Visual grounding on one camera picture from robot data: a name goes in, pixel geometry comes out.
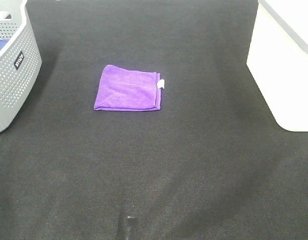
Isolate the purple towel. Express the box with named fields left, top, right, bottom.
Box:
left=93, top=64, right=165, bottom=112

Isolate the white laundry basket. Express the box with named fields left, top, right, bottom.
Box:
left=246, top=0, right=308, bottom=132

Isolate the grey perforated laundry basket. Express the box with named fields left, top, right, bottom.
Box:
left=0, top=0, right=42, bottom=133

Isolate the black table cloth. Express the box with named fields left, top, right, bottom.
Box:
left=0, top=0, right=308, bottom=240

